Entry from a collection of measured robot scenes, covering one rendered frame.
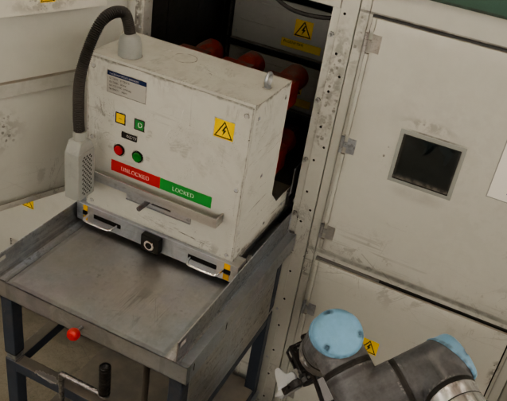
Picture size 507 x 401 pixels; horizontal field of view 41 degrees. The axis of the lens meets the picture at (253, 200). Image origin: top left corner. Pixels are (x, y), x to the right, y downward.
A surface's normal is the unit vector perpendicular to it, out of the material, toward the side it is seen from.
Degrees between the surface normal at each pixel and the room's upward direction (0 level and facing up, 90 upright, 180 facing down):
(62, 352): 0
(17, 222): 90
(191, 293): 0
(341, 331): 26
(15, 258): 90
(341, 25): 90
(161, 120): 90
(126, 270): 0
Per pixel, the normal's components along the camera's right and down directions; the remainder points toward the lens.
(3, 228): -0.43, 0.43
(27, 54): 0.69, 0.47
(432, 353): -0.32, -0.66
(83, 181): 0.89, 0.33
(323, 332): 0.08, -0.53
